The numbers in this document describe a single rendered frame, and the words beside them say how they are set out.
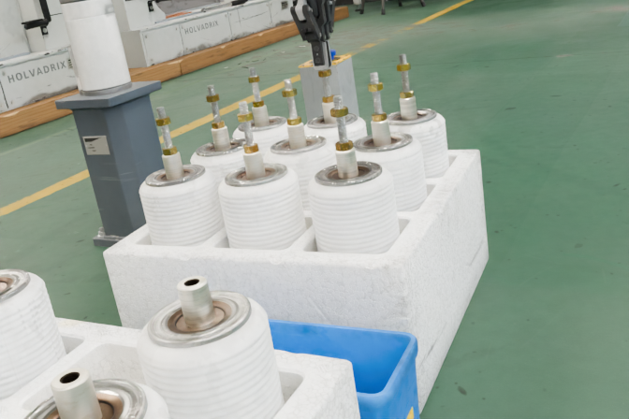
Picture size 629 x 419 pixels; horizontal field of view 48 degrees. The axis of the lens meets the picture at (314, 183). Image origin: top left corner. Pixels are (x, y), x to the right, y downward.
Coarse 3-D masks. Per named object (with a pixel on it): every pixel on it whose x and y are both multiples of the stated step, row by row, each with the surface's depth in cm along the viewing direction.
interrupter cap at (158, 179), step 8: (184, 168) 90; (192, 168) 89; (200, 168) 88; (152, 176) 88; (160, 176) 88; (184, 176) 87; (192, 176) 85; (200, 176) 86; (152, 184) 85; (160, 184) 84; (168, 184) 84; (176, 184) 84
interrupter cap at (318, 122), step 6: (348, 114) 104; (354, 114) 103; (312, 120) 104; (318, 120) 104; (324, 120) 104; (348, 120) 101; (354, 120) 100; (312, 126) 100; (318, 126) 100; (324, 126) 99; (330, 126) 99; (336, 126) 99
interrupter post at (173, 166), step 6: (162, 156) 86; (168, 156) 86; (174, 156) 86; (180, 156) 87; (168, 162) 86; (174, 162) 86; (180, 162) 87; (168, 168) 86; (174, 168) 86; (180, 168) 87; (168, 174) 87; (174, 174) 86; (180, 174) 87
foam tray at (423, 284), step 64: (448, 192) 88; (128, 256) 85; (192, 256) 81; (256, 256) 78; (320, 256) 75; (384, 256) 73; (448, 256) 86; (128, 320) 89; (320, 320) 76; (384, 320) 73; (448, 320) 86
